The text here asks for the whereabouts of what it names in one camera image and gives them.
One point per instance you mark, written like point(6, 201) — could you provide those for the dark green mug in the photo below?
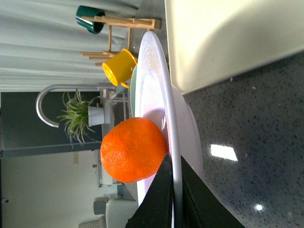
point(85, 16)

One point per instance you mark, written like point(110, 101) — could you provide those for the potted green plant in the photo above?
point(75, 117)

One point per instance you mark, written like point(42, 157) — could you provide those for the light green bowl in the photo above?
point(133, 91)

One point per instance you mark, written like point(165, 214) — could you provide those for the yellow mug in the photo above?
point(119, 68)

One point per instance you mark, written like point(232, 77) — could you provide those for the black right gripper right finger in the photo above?
point(201, 209)

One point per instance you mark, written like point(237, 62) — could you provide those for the white ridged plate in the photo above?
point(159, 101)

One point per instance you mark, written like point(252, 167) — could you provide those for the beige bear tray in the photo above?
point(213, 40)

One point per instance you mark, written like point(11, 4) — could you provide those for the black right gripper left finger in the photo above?
point(156, 209)

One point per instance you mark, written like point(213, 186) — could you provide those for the orange fruit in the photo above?
point(133, 150)

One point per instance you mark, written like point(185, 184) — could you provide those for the wooden dish rack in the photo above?
point(119, 35)

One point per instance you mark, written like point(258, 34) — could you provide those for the chrome faucet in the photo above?
point(97, 116)

